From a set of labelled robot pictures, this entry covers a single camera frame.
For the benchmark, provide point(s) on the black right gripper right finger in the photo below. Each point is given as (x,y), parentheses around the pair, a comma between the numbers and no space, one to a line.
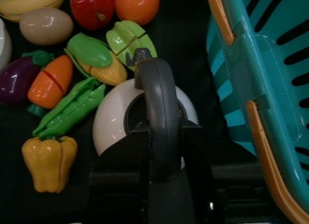
(199,173)

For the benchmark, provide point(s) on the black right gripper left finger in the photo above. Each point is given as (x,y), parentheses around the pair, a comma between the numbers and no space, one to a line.
(120,176)

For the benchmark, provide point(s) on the yellow toy bell pepper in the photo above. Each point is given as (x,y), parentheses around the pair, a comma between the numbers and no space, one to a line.
(48,164)

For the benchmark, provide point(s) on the green toy pea pod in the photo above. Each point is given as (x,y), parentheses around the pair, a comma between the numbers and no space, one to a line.
(72,110)

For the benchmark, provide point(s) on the teal plastic shopping basket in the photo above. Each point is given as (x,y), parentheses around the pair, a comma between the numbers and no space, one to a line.
(261,92)

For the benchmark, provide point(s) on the orange toy carrot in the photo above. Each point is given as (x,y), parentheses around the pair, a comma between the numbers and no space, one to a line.
(49,83)

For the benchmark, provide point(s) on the yellow toy corn green husk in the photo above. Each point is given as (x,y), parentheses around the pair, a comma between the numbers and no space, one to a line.
(100,62)

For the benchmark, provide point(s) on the purple toy eggplant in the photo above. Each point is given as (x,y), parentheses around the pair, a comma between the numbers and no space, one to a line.
(16,80)

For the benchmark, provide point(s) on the light green toy vegetable slices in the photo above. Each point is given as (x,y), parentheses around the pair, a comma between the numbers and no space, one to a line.
(130,38)

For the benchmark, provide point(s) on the white toy object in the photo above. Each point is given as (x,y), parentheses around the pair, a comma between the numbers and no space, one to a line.
(4,44)

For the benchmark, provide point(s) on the beige toy potato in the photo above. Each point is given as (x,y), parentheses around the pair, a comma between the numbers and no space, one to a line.
(45,26)

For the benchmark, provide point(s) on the red toy tomato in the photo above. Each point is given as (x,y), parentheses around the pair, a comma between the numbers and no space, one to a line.
(92,9)

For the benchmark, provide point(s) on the orange toy fruit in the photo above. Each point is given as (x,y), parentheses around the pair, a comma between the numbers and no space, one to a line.
(136,6)

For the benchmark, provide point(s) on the yellow toy banana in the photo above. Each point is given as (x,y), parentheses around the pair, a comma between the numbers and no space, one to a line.
(28,3)

